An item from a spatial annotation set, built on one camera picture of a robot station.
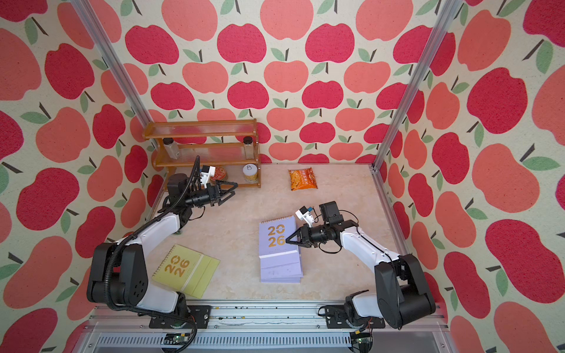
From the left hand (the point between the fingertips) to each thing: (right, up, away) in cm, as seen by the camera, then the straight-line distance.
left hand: (236, 195), depth 79 cm
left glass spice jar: (-34, +21, +19) cm, 44 cm away
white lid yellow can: (0, +10, +32) cm, 34 cm away
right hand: (+19, -19, 0) cm, 27 cm away
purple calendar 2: (+19, -31, -1) cm, 36 cm away
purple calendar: (+14, -21, -1) cm, 25 cm away
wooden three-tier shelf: (-10, +24, +35) cm, 44 cm away
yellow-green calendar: (-20, -30, +5) cm, 36 cm away
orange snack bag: (+27, +7, +32) cm, 42 cm away
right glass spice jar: (+2, +23, +18) cm, 29 cm away
